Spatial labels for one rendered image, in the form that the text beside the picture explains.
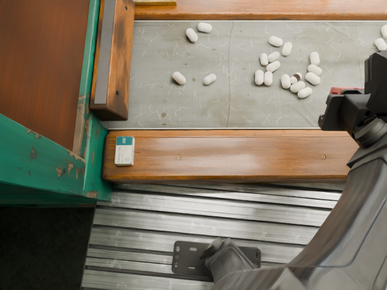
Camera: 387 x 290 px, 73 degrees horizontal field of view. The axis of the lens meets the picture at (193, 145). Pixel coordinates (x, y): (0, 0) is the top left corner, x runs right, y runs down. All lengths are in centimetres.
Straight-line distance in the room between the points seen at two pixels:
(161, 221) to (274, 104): 39
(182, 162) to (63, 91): 26
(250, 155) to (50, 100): 39
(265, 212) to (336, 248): 44
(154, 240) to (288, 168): 35
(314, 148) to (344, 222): 38
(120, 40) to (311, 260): 53
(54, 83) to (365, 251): 43
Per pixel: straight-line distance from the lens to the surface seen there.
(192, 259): 64
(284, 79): 68
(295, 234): 69
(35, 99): 41
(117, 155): 57
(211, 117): 62
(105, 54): 58
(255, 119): 63
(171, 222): 65
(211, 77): 64
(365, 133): 35
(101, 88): 54
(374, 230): 26
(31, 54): 42
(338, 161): 65
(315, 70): 72
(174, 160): 56
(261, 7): 77
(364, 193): 29
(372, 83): 44
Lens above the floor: 132
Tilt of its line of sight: 75 degrees down
